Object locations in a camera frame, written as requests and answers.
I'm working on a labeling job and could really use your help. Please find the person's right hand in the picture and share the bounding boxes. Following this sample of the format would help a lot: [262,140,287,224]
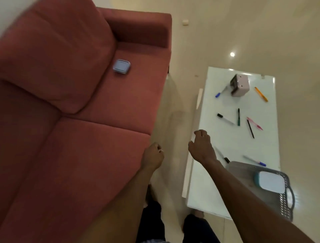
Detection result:
[188,129,218,166]

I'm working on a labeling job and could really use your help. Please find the person's left hand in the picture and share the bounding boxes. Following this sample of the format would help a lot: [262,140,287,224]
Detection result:
[141,142,165,171]

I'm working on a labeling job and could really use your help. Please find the person's right forearm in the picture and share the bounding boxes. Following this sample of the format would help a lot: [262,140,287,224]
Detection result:
[202,159,317,243]

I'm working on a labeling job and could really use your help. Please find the person's left forearm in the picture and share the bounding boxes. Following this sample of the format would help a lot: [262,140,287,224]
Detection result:
[77,164,157,243]

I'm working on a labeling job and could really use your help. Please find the grey pen with black tip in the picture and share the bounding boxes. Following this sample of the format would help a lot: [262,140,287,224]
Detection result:
[214,147,230,164]

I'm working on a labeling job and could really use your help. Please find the black capped white marker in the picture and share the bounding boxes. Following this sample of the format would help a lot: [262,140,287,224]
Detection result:
[217,113,235,125]

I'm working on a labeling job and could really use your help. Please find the person's left foot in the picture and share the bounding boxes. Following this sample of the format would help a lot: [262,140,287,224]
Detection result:
[145,184,157,204]

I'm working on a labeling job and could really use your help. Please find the blue capped white marker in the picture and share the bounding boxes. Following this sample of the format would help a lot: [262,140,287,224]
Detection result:
[215,86,229,98]

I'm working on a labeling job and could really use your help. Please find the thin black pen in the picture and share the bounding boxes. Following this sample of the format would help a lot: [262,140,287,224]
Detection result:
[247,119,255,139]

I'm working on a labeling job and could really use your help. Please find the white pen with blue cap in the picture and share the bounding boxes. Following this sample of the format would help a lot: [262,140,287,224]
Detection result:
[243,155,267,167]

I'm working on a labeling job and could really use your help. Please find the pink pen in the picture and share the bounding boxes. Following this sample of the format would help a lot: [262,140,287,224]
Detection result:
[246,117,263,131]

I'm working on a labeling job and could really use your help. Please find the red fabric sofa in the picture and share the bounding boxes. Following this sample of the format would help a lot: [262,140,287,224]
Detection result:
[0,0,172,243]

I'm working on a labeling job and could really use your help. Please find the dark trousers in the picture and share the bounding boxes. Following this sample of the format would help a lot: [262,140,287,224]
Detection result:
[136,200,221,243]

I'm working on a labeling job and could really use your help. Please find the pink and grey desk box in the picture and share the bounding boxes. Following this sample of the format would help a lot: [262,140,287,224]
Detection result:
[230,74,249,97]

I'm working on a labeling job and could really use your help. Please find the orange pen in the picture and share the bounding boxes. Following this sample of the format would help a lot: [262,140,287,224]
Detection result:
[254,87,269,102]

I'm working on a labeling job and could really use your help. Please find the teal and white box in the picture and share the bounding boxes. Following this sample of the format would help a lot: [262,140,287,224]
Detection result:
[254,171,286,194]

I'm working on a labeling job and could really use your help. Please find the small light blue box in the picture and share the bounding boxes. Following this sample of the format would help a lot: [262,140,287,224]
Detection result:
[112,59,131,74]

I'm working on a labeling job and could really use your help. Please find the grey plastic basket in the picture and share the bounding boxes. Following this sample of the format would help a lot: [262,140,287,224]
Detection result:
[226,161,296,222]

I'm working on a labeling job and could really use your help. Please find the red sofa back cushion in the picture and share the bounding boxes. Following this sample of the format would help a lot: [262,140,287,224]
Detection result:
[0,0,118,115]

